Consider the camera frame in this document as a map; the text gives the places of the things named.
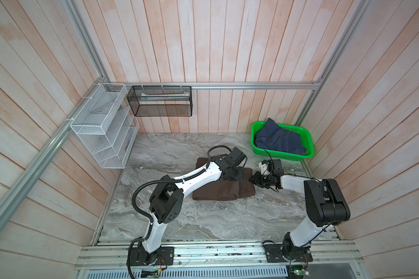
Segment brown corduroy trousers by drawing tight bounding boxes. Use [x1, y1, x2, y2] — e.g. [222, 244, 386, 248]
[192, 168, 256, 201]

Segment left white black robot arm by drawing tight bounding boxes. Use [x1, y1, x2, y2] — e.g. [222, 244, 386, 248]
[126, 145, 247, 279]

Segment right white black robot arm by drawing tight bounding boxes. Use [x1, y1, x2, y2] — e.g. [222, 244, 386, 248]
[250, 159, 351, 262]

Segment green plastic basket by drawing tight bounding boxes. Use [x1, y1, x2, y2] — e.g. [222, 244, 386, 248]
[250, 119, 315, 162]

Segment blue denim jeans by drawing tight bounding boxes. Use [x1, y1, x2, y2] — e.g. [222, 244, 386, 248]
[253, 118, 307, 155]

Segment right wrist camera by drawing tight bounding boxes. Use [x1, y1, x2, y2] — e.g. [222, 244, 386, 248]
[259, 160, 270, 176]

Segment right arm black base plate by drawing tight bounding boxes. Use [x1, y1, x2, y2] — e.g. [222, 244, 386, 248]
[263, 242, 313, 263]

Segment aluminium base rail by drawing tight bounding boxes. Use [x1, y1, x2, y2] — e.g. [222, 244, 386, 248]
[74, 239, 370, 279]

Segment horizontal aluminium wall rail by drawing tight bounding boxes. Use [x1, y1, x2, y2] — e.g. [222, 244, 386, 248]
[123, 81, 321, 90]

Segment black wire mesh basket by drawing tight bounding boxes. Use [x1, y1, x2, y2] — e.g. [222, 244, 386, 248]
[127, 85, 193, 117]

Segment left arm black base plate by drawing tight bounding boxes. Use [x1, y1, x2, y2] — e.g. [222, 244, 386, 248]
[126, 245, 175, 267]

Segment white wire mesh shelf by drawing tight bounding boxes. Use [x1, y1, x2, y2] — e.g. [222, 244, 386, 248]
[71, 83, 140, 169]

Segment right aluminium frame rail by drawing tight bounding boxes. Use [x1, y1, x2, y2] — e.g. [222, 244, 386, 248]
[291, 1, 375, 126]

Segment aluminium frame rail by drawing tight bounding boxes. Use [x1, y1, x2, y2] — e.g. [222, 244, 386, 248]
[291, 1, 375, 126]
[0, 0, 109, 250]

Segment left aluminium frame rail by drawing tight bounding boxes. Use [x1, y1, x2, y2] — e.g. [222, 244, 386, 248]
[0, 0, 109, 250]

